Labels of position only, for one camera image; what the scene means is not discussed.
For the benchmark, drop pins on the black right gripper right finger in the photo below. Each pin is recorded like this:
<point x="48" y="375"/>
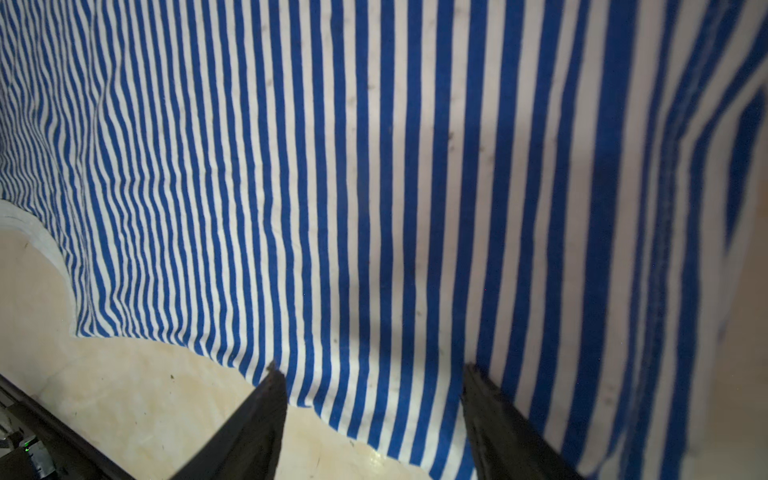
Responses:
<point x="504" y="444"/>

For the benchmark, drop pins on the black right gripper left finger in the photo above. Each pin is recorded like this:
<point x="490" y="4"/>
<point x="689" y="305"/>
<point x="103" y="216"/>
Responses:
<point x="248" y="444"/>

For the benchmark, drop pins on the blue white striped tank top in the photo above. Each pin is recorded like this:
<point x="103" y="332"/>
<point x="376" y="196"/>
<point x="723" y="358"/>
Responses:
<point x="370" y="195"/>

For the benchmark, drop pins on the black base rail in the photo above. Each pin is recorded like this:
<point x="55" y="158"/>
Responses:
<point x="35" y="444"/>

